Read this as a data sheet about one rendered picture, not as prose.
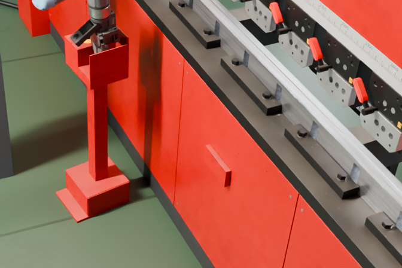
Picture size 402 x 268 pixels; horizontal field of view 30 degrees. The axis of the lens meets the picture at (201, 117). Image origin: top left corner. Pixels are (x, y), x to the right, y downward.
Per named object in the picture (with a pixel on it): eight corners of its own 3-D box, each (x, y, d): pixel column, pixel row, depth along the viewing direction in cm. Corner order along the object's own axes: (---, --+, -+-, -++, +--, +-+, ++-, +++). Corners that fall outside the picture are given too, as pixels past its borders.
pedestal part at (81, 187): (55, 194, 323) (54, 173, 315) (106, 173, 335) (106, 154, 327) (77, 223, 310) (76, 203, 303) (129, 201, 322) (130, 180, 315)
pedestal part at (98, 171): (88, 173, 317) (85, 68, 283) (101, 168, 320) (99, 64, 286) (95, 181, 313) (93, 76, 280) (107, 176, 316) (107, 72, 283)
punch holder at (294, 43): (277, 44, 225) (285, -4, 215) (300, 39, 229) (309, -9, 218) (305, 71, 215) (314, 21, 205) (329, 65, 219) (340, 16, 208)
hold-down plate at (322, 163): (283, 134, 227) (285, 127, 225) (298, 130, 229) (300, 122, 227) (341, 200, 207) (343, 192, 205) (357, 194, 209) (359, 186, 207)
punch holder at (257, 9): (243, 12, 239) (249, -35, 228) (266, 7, 242) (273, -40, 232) (268, 36, 229) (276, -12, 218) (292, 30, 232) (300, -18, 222)
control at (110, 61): (65, 62, 285) (63, 21, 274) (102, 51, 293) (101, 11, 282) (90, 90, 273) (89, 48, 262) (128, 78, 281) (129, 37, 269)
